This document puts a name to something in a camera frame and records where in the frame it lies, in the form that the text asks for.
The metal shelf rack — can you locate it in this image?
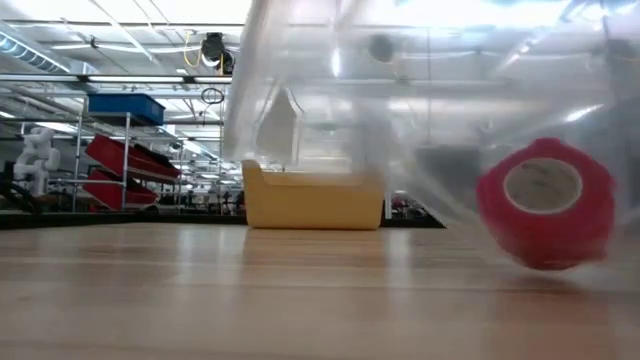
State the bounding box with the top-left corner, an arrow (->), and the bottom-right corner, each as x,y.
49,94 -> 231,216

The blue plastic bin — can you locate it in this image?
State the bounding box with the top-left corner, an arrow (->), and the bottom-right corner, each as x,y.
87,93 -> 166,126

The yellow plastic basket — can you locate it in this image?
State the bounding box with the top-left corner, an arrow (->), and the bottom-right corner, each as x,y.
241,159 -> 387,231

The silver ventilation duct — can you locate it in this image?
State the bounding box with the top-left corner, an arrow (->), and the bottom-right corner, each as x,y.
0,30 -> 71,75

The red plastic bin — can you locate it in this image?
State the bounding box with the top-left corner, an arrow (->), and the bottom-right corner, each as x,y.
84,133 -> 182,180
82,168 -> 160,211

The black ceiling cable reel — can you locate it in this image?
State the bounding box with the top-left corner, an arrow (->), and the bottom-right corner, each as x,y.
368,33 -> 396,64
200,31 -> 239,76

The long ceiling light strip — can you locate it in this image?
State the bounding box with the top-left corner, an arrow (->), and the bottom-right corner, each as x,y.
0,73 -> 235,86

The clear plastic zip bag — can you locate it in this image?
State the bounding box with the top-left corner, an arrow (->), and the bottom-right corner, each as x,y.
222,0 -> 640,294

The red elastic bandage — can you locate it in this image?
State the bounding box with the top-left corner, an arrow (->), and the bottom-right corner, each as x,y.
474,137 -> 617,272

